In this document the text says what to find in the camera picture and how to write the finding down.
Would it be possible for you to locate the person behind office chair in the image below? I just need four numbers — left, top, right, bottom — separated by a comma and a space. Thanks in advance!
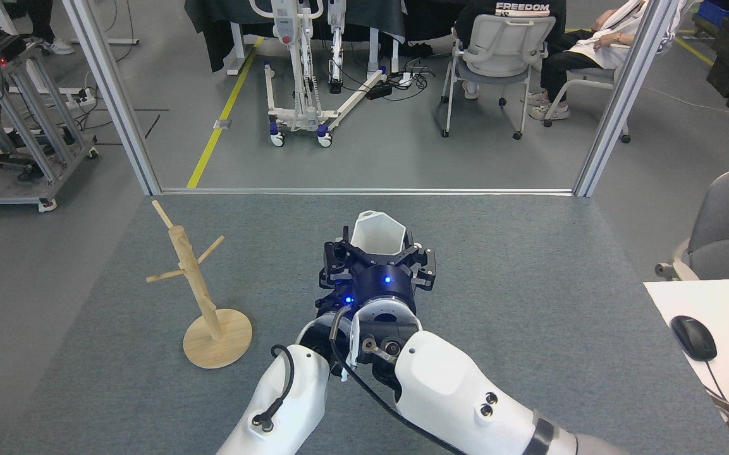
453, 0, 567, 100

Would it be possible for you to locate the white wheeled stand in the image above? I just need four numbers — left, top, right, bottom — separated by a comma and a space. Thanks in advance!
249, 0, 389, 149

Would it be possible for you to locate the seated person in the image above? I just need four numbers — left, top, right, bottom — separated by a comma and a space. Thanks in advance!
522, 0, 649, 121

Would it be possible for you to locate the standing person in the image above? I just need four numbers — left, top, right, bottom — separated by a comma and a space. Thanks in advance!
26, 0, 76, 56

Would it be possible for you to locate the blue crate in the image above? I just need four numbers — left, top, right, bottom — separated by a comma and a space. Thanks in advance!
698, 0, 729, 29

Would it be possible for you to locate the black computer mouse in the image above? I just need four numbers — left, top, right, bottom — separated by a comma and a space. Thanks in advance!
670, 315, 718, 362

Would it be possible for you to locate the white mesh office chair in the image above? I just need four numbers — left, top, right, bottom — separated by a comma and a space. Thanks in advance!
440, 13, 556, 141

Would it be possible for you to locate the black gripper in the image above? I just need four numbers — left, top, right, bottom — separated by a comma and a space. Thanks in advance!
325, 226, 436, 310
315, 269, 355, 320

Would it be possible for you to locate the white frame chair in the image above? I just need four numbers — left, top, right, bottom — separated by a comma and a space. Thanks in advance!
542, 66, 632, 144

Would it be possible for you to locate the silver aluminium post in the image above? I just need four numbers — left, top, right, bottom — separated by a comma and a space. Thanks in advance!
62, 0, 162, 197
573, 0, 681, 198

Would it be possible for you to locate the silver table edge rail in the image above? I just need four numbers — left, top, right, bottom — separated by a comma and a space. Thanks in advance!
161, 188, 575, 197

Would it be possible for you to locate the white faceted cup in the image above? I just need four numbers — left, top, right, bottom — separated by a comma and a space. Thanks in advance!
350, 210, 408, 255

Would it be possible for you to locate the wooden cup rack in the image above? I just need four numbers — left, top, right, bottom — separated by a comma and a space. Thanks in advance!
147, 200, 253, 369

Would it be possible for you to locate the table with dark cloth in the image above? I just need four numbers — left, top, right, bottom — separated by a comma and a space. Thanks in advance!
184, 0, 406, 73

